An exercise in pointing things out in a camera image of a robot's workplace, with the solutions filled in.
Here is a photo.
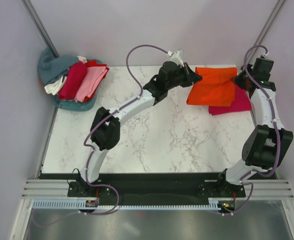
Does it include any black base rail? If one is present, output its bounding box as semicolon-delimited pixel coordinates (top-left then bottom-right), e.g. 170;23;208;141
38;171;279;207

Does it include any left aluminium frame post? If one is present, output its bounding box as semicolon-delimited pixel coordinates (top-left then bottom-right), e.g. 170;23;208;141
21;0;59;57

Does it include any magenta t shirt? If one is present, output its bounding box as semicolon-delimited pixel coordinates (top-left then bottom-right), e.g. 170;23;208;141
208;86;252;117

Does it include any right aluminium frame post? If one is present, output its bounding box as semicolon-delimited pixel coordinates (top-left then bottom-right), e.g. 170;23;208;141
239;0;287;73

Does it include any orange t shirt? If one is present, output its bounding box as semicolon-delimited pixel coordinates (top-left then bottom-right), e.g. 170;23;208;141
186;67;237;107

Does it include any aluminium frame post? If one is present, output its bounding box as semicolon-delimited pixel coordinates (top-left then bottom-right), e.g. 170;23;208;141
21;0;59;57
239;0;287;73

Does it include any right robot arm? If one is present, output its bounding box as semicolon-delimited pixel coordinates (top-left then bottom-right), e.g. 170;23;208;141
216;56;293;197

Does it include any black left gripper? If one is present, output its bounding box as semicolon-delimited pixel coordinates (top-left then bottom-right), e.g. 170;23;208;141
167;63;202;91

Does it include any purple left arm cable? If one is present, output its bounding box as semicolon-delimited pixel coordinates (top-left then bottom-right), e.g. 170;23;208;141
31;44;174;228

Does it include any pink t shirt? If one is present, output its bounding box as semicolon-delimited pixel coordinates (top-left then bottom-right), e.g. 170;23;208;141
75;66;109;102

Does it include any teal laundry basket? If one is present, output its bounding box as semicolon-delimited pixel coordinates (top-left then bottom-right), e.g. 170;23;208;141
52;60;103;112

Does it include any white slotted cable duct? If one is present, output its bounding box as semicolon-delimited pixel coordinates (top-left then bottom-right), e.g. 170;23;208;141
32;199;221;211

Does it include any crimson t shirt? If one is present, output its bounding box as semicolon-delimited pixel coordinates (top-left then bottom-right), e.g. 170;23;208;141
58;61;87;101

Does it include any grey-teal t shirt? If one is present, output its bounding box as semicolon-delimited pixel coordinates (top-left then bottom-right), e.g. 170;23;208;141
37;47;79;86

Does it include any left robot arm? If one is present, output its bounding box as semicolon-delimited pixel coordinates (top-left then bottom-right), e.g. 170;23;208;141
79;60;202;197

